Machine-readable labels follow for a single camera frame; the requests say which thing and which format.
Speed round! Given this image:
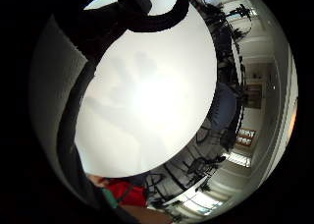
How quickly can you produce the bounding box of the bright ceiling light panel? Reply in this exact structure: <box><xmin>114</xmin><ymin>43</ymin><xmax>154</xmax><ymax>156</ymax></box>
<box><xmin>178</xmin><ymin>189</ymin><xmax>224</xmax><ymax>217</ymax></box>
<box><xmin>225</xmin><ymin>150</ymin><xmax>253</xmax><ymax>169</ymax></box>

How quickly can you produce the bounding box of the black tripod stand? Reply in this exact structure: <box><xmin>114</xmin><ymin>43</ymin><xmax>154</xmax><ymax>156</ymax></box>
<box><xmin>229</xmin><ymin>3</ymin><xmax>254</xmax><ymax>22</ymax></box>

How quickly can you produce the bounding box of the the person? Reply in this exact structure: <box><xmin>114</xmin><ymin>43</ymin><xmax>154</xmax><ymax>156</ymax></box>
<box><xmin>85</xmin><ymin>173</ymin><xmax>150</xmax><ymax>222</ymax></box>

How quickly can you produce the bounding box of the black chair base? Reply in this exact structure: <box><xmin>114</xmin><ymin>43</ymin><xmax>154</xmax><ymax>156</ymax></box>
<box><xmin>186</xmin><ymin>154</ymin><xmax>228</xmax><ymax>179</ymax></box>

